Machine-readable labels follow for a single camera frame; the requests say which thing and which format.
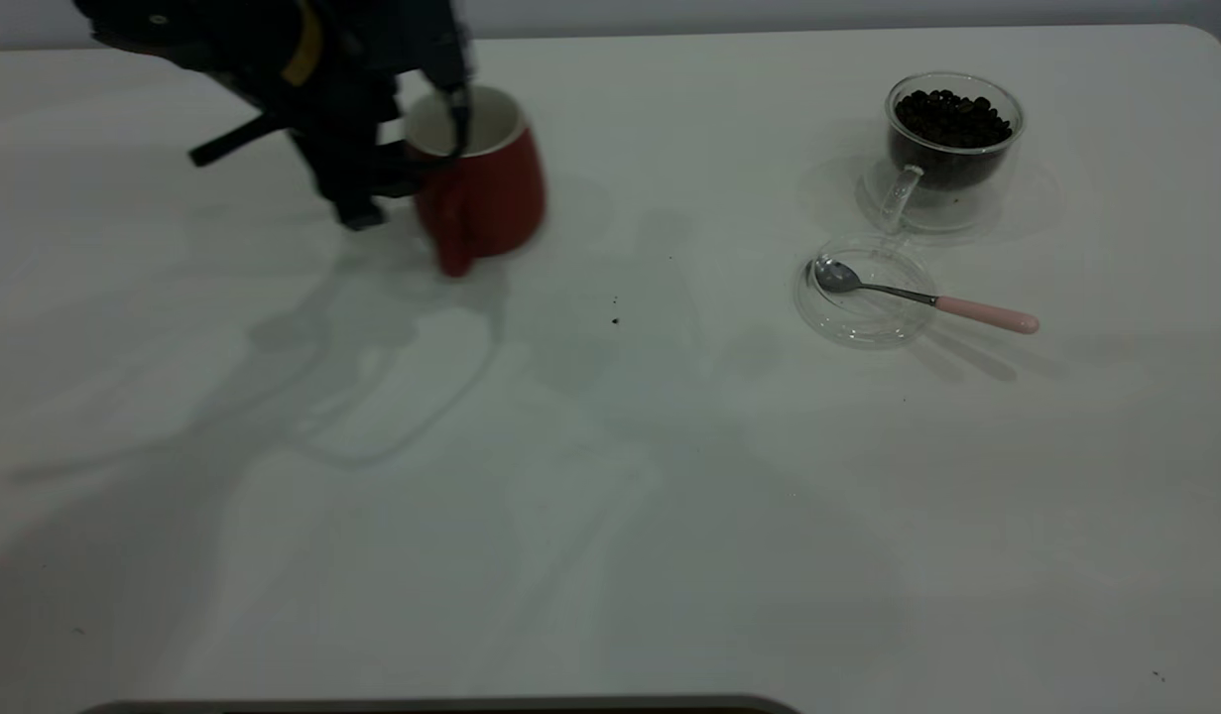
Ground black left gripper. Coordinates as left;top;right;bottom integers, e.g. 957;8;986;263
288;40;474;231

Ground red ceramic mug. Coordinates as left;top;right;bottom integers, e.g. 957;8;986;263
404;85;548;278

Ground pink handled metal spoon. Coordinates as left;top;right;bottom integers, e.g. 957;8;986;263
813;257;1040;335

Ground clear glass cup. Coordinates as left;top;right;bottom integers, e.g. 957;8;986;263
878;72;1026;235

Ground dark coffee beans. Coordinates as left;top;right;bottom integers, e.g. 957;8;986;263
893;89;1015;189

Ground small clear glass dish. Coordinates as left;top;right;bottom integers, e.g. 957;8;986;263
794;234;939;349

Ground clear glass saucer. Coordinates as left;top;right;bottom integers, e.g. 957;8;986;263
856;154;1004;240

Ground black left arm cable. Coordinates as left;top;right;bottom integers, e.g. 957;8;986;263
187;115;279;168

